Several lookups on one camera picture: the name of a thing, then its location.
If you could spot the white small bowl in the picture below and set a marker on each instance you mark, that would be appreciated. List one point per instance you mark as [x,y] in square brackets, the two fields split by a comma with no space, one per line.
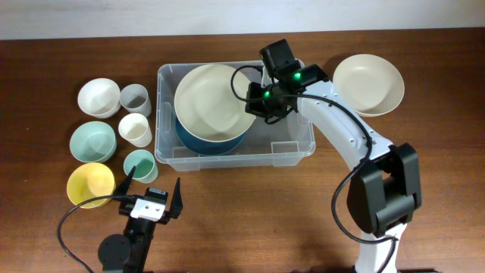
[99,98]

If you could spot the clear plastic storage bin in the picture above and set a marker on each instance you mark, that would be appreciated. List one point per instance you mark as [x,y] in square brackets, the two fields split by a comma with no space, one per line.
[285,143]

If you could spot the cream cup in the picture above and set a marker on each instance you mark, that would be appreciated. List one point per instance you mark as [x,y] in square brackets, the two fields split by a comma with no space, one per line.
[135,129]

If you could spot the blue plate bowl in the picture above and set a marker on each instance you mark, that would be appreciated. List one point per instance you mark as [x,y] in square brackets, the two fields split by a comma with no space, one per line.
[204,147]

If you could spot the grey cup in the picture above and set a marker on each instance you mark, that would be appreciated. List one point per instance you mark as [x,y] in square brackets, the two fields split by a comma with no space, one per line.
[135,99]

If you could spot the mint green cup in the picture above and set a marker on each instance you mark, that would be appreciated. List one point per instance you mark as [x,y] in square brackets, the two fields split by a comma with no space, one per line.
[146,170]

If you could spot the mint green small bowl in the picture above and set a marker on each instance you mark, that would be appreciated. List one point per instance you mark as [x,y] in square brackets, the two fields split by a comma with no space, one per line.
[94,141]

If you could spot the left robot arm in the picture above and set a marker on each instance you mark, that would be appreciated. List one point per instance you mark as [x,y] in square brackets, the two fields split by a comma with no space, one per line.
[128,251]

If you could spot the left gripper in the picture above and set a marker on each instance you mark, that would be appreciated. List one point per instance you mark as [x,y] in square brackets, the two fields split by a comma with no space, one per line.
[176,206]

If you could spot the yellow small bowl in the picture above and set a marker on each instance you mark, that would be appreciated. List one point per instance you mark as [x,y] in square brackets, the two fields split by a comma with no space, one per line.
[89,181]

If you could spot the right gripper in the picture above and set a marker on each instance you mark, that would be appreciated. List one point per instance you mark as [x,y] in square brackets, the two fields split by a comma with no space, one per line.
[258,108]

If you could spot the beige bowl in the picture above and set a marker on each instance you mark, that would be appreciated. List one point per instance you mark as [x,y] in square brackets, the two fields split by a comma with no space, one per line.
[206,103]
[369,84]

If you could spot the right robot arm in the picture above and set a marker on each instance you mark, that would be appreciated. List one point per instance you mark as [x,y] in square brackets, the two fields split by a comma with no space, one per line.
[377,199]

